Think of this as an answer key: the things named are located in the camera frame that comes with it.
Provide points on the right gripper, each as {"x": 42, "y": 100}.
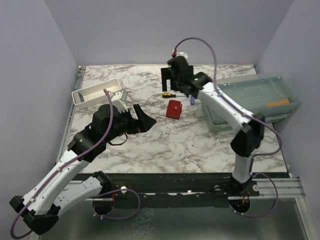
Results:
{"x": 166, "y": 75}

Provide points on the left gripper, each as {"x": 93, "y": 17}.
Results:
{"x": 141, "y": 125}

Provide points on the red card holder wallet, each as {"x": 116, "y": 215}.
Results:
{"x": 174, "y": 109}

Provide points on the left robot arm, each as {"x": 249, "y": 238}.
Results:
{"x": 41, "y": 208}

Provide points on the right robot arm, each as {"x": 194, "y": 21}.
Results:
{"x": 248, "y": 127}

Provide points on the yellow black screwdriver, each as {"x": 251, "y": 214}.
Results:
{"x": 168, "y": 95}

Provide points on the blue red screwdriver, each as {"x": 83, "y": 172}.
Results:
{"x": 192, "y": 100}

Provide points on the white rectangular tray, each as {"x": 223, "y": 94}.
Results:
{"x": 94, "y": 95}

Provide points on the clear plastic storage box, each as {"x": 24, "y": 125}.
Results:
{"x": 253, "y": 92}

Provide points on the orange item in box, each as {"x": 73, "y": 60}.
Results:
{"x": 282, "y": 102}

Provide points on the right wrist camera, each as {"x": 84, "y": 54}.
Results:
{"x": 177, "y": 53}

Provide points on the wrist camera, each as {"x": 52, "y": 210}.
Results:
{"x": 177, "y": 53}
{"x": 119, "y": 101}

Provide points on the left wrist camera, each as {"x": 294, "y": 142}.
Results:
{"x": 119, "y": 101}

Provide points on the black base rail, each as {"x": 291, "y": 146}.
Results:
{"x": 185, "y": 190}

